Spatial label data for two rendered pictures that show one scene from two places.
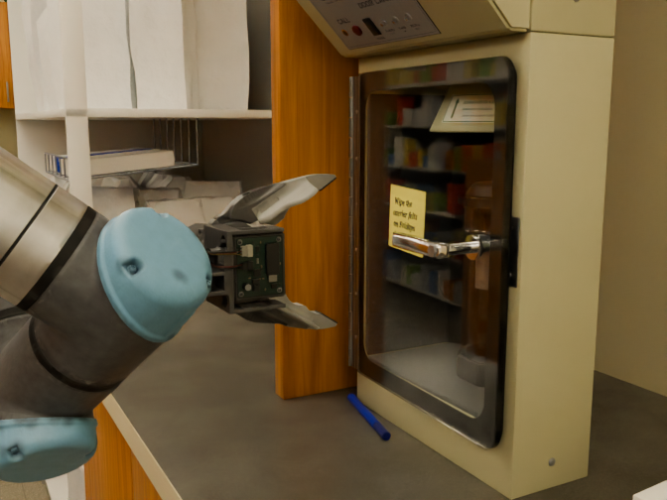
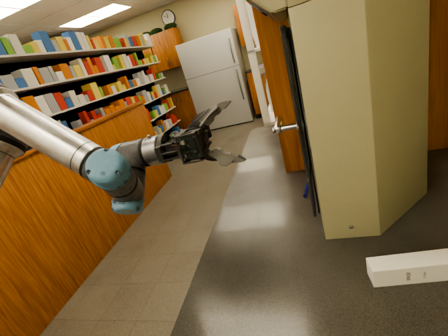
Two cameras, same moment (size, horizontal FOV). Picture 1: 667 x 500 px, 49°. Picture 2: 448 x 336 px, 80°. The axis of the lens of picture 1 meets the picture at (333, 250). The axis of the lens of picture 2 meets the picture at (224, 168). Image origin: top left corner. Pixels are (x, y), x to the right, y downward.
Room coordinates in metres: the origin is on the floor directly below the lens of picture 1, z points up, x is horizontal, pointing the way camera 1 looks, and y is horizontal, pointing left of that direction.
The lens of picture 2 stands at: (0.26, -0.42, 1.37)
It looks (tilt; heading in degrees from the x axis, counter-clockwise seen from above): 22 degrees down; 47
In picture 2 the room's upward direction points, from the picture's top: 17 degrees counter-clockwise
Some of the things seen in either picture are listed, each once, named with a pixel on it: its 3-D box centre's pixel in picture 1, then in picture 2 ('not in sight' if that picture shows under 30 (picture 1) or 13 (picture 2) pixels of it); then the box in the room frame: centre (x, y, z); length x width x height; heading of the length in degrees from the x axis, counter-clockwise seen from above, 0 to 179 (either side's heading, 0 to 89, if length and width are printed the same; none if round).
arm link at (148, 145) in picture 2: not in sight; (157, 149); (0.61, 0.18, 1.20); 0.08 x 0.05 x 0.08; 28
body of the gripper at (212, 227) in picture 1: (209, 266); (184, 145); (0.64, 0.11, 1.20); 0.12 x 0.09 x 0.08; 118
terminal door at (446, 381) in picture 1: (418, 242); (299, 115); (0.85, -0.10, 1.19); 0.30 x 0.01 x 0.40; 27
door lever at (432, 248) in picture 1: (433, 244); (285, 123); (0.77, -0.11, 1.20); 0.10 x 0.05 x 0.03; 27
